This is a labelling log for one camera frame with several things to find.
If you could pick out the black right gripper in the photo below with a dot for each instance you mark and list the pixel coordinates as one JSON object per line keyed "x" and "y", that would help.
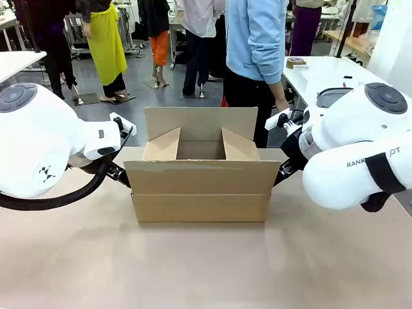
{"x": 294, "y": 148}

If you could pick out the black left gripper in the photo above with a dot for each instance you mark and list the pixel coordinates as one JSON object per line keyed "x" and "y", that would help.
{"x": 96, "y": 163}

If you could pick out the brown cardboard box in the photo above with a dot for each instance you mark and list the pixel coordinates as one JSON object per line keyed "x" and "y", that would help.
{"x": 199, "y": 193}

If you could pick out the person's left forearm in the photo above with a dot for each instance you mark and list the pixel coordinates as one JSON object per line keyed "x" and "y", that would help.
{"x": 272, "y": 67}

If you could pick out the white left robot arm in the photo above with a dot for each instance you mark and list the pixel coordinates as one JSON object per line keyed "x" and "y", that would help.
{"x": 35, "y": 145}

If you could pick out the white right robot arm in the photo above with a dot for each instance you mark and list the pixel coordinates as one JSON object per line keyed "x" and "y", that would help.
{"x": 347, "y": 141}

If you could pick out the person's left hand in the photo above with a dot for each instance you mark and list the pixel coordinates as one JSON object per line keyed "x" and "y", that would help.
{"x": 281, "y": 102}

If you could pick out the brown square floor plate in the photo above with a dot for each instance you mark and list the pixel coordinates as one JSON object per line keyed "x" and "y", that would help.
{"x": 86, "y": 98}

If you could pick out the large white work table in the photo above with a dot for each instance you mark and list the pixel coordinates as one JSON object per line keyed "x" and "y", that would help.
{"x": 322, "y": 77}

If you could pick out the small white flat item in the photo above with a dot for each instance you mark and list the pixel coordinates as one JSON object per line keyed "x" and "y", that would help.
{"x": 302, "y": 67}

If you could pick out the brown packing tape roll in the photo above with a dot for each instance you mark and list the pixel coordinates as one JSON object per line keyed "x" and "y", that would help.
{"x": 294, "y": 62}

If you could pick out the mannequin with yellow apron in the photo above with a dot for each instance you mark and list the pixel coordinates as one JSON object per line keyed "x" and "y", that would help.
{"x": 107, "y": 48}

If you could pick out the mannequin with orange trousers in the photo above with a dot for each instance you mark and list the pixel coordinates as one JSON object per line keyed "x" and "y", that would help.
{"x": 159, "y": 45}

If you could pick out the person in light blue sweater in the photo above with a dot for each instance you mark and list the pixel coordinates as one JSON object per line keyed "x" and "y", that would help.
{"x": 248, "y": 38}

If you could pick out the figure in purple skirt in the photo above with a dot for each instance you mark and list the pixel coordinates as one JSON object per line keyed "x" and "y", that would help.
{"x": 305, "y": 29}

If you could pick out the wooden background table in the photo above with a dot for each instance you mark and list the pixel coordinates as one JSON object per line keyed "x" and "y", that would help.
{"x": 349, "y": 42}

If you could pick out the figure in dark clothes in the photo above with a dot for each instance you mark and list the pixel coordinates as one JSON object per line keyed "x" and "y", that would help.
{"x": 54, "y": 42}

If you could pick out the small white side table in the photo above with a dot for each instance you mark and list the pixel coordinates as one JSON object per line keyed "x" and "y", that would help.
{"x": 17, "y": 62}

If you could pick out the figure in white shirt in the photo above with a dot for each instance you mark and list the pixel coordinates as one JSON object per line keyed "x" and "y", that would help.
{"x": 198, "y": 42}

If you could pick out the black upright pole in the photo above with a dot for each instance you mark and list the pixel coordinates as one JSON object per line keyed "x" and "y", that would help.
{"x": 346, "y": 29}

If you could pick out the blue plastic bag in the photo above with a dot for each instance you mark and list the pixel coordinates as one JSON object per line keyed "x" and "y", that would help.
{"x": 380, "y": 13}

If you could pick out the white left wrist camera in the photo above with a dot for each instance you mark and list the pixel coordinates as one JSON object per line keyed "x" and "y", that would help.
{"x": 124, "y": 124}

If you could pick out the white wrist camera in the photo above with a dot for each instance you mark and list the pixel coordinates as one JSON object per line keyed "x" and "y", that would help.
{"x": 277, "y": 119}
{"x": 124, "y": 124}

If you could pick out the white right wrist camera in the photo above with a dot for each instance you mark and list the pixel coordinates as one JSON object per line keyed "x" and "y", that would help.
{"x": 277, "y": 119}

